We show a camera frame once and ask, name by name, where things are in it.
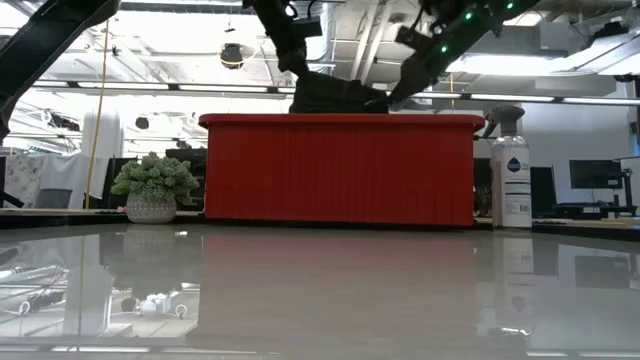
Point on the potted green artificial plant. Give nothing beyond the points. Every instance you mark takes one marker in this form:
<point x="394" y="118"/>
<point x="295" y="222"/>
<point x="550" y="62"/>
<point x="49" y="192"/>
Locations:
<point x="155" y="185"/>

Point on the gray chair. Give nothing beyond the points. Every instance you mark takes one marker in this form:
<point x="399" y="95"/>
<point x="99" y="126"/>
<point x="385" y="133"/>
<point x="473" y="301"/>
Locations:
<point x="52" y="199"/>

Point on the red plastic laundry bin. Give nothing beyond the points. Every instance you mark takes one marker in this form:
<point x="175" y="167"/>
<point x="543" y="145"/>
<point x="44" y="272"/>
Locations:
<point x="340" y="170"/>

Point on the dark denim jeans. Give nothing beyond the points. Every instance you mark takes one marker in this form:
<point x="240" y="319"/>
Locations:
<point x="335" y="95"/>

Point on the dark shelf unit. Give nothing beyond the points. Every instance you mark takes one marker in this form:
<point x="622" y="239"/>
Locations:
<point x="187" y="165"/>

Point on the black ceiling dome camera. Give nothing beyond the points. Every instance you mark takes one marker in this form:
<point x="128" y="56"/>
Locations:
<point x="231" y="56"/>

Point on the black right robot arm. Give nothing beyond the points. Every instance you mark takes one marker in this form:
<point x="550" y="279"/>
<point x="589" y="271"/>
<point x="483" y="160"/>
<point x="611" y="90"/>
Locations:
<point x="480" y="20"/>

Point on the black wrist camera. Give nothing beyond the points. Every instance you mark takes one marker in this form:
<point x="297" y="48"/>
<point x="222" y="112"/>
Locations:
<point x="410" y="37"/>
<point x="307" y="27"/>

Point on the clear spray bottle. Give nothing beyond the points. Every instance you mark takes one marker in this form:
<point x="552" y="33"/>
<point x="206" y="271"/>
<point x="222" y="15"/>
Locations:
<point x="511" y="175"/>

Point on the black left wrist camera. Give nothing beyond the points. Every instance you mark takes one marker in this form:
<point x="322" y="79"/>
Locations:
<point x="307" y="27"/>

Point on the black background desk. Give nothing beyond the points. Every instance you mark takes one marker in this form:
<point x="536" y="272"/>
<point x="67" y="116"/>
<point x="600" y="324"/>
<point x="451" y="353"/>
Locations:
<point x="575" y="210"/>

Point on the long ceiling light bar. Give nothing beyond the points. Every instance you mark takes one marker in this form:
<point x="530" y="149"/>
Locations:
<point x="225" y="88"/>

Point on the black computer monitor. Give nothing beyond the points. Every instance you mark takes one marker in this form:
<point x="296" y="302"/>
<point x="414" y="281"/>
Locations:
<point x="542" y="190"/>
<point x="595" y="174"/>

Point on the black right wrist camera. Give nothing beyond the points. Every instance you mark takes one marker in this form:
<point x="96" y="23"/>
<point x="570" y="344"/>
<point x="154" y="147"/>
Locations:
<point x="410" y="37"/>

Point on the white draped cloth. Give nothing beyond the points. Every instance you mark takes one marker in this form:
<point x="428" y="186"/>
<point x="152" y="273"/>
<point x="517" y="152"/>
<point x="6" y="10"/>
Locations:
<point x="60" y="175"/>

